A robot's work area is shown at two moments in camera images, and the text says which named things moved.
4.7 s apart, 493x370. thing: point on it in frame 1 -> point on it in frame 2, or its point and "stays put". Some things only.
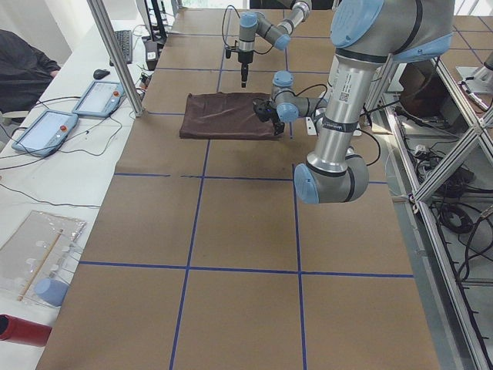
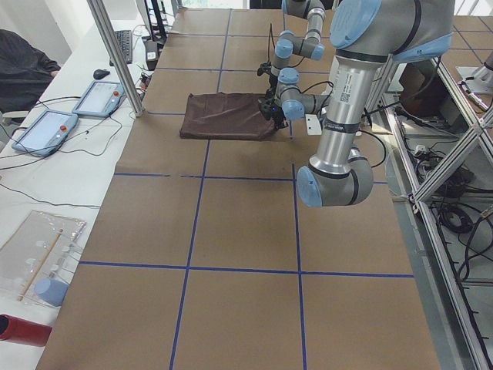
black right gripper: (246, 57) -> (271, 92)
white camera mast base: (310, 126) stays put
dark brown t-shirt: (225, 116) stays put
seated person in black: (25, 74) stays put
